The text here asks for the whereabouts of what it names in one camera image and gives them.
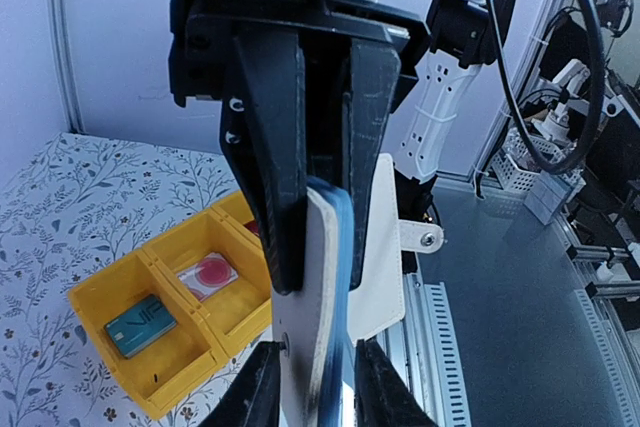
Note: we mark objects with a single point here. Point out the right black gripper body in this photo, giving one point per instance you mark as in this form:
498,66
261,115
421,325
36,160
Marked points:
203,32

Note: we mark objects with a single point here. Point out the left aluminium frame post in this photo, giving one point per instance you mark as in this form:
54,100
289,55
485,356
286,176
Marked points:
63,65

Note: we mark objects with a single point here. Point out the white perforated basket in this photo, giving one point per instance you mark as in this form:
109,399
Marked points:
517,172

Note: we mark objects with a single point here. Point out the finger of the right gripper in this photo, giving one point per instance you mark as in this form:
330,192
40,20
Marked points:
262,139
374,71

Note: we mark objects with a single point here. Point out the pink circle card stack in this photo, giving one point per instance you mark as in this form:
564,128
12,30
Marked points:
208,276

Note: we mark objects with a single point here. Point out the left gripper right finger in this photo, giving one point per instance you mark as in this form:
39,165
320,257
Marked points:
381,397

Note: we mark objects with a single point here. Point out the yellow three-compartment bin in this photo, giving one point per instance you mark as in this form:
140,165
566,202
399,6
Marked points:
210,329

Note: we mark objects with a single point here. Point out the teal VIP card stack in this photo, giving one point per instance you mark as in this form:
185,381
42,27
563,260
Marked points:
141,325

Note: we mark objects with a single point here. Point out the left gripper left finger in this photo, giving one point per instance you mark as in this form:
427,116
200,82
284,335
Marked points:
253,398

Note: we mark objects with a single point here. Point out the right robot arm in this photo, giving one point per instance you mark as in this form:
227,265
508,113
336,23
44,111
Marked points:
307,88

